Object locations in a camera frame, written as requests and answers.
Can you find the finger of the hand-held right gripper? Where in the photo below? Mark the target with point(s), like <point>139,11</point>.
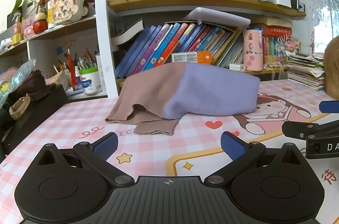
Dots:
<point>299,130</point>
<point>329,107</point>

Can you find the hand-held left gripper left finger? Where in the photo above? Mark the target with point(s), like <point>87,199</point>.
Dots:
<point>106,145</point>

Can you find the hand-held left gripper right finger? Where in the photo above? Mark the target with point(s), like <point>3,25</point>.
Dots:
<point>233,145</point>

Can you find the purple and brown sweater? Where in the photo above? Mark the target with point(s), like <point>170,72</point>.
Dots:
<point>212,91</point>

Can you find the orange cat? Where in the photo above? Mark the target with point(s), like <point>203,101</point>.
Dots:
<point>332,67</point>

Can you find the stack of magazines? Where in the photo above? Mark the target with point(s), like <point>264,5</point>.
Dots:
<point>304,73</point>

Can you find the white can with green rim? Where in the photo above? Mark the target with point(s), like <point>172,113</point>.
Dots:
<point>91,82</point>

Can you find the black box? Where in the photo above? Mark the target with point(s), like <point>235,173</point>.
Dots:
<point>39,112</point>

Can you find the colourful bead ornament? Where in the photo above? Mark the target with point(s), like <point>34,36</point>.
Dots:
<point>288,45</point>

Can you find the white charger plug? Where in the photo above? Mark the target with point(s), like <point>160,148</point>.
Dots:
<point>237,67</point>

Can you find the cream cloth pouch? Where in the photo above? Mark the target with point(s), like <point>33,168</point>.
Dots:
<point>59,79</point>

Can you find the red tassel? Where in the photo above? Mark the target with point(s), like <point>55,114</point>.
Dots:
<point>71,67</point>

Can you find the orange and white box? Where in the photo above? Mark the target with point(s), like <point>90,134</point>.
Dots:
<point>190,57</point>
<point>204,63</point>

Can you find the pens in white can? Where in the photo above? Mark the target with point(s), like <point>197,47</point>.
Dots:
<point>86,59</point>

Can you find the pink stickered tumbler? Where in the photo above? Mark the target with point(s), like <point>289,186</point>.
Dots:
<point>253,51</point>

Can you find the dark brown cloth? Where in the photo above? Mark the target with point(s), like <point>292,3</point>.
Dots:
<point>34,82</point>

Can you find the beige wristwatch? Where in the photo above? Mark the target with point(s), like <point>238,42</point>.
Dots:
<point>18,106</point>

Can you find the small black device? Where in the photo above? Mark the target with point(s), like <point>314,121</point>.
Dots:
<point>298,2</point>

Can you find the iridescent plastic bag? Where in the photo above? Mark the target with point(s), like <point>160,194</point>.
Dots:
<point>16,78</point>

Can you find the row of leaning colourful books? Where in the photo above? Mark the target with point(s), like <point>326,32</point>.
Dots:
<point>159,46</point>

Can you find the thick black-cover book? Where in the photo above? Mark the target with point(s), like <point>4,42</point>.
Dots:
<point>127,33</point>

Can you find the white side shelf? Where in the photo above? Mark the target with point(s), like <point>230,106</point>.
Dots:
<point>53,30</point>

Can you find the white flat board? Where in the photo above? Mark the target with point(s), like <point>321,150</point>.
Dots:
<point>217,16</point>

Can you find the red round doll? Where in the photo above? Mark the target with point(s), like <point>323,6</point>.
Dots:
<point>40,24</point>

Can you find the yellow bottle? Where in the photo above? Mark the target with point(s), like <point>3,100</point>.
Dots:
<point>50,14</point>

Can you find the pink spray bottle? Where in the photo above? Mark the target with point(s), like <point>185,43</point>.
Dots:
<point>18,26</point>

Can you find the rabbit shaped paper sign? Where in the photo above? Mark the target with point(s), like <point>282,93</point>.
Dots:
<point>63,1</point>

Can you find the green plant leaf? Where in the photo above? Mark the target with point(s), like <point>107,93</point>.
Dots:
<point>18,1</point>

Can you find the wooden bookshelf with white frame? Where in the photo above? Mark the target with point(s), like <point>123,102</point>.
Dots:
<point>185,1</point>

